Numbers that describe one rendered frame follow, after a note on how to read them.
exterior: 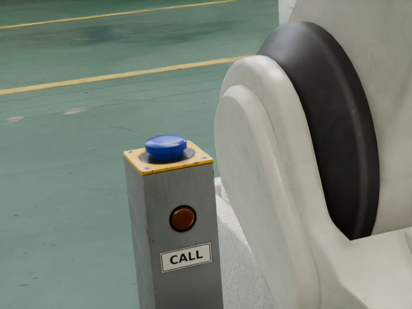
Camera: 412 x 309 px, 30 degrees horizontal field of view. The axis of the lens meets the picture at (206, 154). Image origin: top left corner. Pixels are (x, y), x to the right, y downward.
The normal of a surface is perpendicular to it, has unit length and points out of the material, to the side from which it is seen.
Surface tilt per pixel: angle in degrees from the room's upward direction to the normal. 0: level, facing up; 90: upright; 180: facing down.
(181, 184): 90
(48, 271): 0
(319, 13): 90
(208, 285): 90
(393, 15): 90
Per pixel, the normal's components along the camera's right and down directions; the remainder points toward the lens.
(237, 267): -0.94, 0.17
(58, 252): -0.07, -0.95
